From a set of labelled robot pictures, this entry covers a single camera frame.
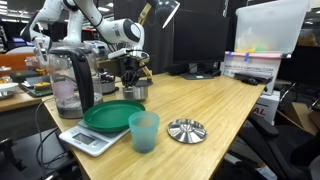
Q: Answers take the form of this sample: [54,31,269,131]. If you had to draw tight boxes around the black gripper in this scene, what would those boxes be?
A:
[121,55,144,88]

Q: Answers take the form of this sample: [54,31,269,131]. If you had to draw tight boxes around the small silver pot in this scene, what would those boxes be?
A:
[122,84,149,101]

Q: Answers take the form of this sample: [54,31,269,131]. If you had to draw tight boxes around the stainless steel pot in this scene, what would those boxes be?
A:
[99,71,118,95]

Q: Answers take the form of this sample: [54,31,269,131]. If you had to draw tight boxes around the silver pot lid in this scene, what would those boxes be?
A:
[166,118,208,145]

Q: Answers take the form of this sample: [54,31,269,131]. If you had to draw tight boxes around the green round plate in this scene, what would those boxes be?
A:
[83,99,147,133]

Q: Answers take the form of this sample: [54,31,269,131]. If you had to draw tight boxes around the teal plastic cup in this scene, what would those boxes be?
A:
[128,110,161,154]

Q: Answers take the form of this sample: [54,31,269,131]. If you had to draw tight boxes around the white kitchen scale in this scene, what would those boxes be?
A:
[58,119,131,158]

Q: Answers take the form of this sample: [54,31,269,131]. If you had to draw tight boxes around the black computer monitor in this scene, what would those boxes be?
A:
[166,8,231,80]

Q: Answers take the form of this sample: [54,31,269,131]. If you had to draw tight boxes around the yellow green sponge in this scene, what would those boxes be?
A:
[33,81,53,93]

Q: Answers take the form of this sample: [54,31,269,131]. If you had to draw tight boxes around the black computer mouse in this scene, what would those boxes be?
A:
[241,77,259,86]

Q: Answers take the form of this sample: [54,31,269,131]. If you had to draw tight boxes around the white bowl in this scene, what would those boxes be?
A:
[0,82,20,100]

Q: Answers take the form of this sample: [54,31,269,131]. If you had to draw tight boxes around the white box red letters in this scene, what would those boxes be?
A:
[254,90,282,126]

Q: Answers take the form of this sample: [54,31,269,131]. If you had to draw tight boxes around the clear plastic storage bin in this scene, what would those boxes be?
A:
[224,0,313,60]

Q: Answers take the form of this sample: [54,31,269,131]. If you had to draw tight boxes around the black office chair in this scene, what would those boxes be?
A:
[238,112,320,180]

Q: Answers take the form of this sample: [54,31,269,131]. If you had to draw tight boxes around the brown cardboard box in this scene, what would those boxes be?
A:
[275,100,320,136]

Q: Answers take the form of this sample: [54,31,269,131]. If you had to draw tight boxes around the glass kettle black handle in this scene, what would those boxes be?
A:
[48,46,104,120]

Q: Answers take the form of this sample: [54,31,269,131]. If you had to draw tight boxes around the black power cable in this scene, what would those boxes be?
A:
[34,96,69,171]

